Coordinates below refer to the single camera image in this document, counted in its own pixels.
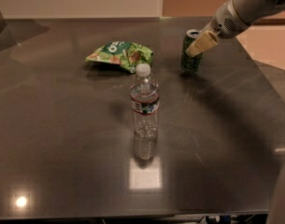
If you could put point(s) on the clear plastic water bottle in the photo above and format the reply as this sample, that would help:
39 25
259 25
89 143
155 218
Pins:
145 101

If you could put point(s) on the green soda can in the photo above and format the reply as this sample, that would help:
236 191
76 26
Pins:
187 63

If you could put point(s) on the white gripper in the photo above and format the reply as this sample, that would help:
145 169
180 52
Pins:
224 24

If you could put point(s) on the green chip bag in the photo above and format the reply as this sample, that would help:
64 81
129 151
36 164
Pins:
127 55

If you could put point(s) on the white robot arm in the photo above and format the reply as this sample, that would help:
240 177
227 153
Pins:
259 9

